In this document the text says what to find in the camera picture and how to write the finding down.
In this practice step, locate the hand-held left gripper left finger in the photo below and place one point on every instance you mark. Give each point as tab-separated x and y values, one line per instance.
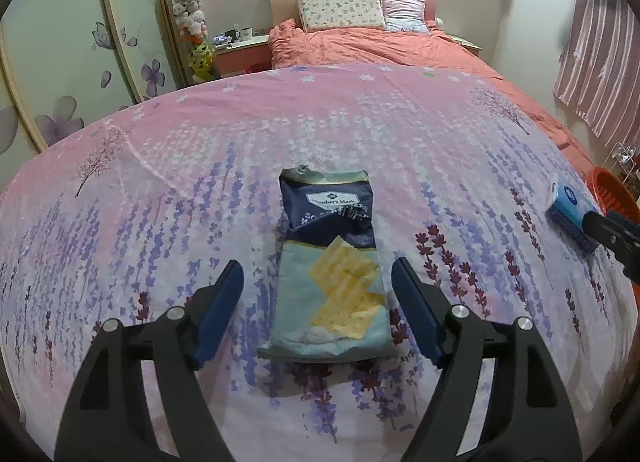
220	312

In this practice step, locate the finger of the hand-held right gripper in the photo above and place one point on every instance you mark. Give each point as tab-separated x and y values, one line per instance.
607	232

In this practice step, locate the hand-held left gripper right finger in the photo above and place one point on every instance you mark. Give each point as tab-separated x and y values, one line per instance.
417	312

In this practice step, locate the red plastic basket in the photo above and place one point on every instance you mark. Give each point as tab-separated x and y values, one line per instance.
612	192

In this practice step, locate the blue tissue pack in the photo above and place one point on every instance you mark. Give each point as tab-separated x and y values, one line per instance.
567	207

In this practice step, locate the blue cracker packet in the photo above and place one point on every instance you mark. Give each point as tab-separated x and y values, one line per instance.
325	292

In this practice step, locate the pink floral tablecloth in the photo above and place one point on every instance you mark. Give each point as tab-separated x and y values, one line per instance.
200	141

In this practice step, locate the pink striped curtain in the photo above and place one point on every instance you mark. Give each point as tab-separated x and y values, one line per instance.
600	51

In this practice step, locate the pink and white nightstand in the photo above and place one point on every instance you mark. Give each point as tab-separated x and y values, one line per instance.
467	45
240	54

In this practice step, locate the yellow green plush toy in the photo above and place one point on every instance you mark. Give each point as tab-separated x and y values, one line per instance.
202	60

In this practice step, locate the pink duvet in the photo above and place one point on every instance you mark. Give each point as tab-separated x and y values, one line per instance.
375	49

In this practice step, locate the dark green mug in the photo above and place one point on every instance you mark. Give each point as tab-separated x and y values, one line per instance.
231	34

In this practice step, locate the white mug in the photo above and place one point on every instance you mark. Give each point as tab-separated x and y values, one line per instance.
244	33

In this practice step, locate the striped pink pillow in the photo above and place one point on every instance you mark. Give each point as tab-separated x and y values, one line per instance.
405	14

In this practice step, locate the tube of plush toys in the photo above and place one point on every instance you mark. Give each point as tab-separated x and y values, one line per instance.
189	9

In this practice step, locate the floral wardrobe sliding doors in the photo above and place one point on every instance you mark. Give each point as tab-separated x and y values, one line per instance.
75	41

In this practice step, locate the floral white pillow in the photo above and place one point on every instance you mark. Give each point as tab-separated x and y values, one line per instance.
340	10

